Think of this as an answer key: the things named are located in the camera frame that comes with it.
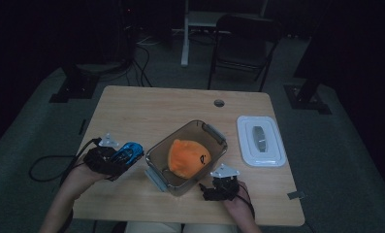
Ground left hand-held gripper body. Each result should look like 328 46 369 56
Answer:
82 132 130 182

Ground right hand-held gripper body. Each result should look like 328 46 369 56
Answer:
209 163 241 202

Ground blue toy car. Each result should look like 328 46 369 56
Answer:
110 141 145 167

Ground clear grey storage container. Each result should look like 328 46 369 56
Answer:
144 119 230 197

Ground orange plush toy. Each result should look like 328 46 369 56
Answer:
167 138 212 180

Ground white container lid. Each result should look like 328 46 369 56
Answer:
236 115 288 169

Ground person's right hand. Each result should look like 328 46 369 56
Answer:
223 181 256 220

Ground person's left hand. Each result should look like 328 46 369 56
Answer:
61 162 112 200

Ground person's light trousers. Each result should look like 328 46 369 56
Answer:
125 221 239 233

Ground grey tape piece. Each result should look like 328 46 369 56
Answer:
287 190 306 201

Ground black stand base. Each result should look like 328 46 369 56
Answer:
283 77 333 116
48 63 101 104

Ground black folding chair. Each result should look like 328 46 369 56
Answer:
207 14 283 93

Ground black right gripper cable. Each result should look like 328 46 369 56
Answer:
238 183 256 218

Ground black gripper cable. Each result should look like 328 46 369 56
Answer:
238 183 256 218
28 137 103 187

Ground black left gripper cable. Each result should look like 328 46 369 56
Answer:
28 137 103 187

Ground black floor cables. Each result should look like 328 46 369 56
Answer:
125 35 154 88

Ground white desk frame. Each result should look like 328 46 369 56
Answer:
179 0 270 68

